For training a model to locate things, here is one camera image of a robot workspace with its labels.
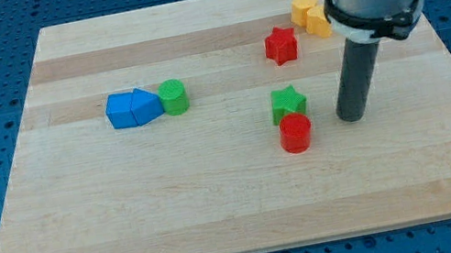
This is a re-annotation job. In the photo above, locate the yellow hexagon block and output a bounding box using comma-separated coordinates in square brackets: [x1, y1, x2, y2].
[291, 0, 318, 28]

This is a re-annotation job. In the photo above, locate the green cylinder block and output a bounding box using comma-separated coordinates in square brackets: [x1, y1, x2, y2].
[158, 79, 190, 116]

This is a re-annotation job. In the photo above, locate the red cylinder block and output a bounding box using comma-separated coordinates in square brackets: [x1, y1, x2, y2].
[279, 113, 312, 154]

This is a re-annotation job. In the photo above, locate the blue pentagon block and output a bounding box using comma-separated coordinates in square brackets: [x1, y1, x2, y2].
[130, 88, 164, 126]

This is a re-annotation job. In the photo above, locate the wooden board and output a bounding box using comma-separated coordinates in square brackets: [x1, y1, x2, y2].
[0, 0, 451, 253]

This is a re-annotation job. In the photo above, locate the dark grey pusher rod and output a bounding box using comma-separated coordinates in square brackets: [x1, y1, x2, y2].
[335, 39, 380, 122]

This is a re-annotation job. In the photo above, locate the red star block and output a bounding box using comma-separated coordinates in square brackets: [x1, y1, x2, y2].
[264, 27, 298, 66]

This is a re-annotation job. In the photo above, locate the yellow rounded block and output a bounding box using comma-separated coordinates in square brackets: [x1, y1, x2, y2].
[305, 5, 333, 39]

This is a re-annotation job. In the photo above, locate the blue cube block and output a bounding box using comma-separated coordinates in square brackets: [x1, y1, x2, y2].
[105, 93, 138, 129]

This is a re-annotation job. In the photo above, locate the green star block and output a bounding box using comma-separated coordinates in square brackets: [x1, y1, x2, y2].
[270, 85, 307, 126]

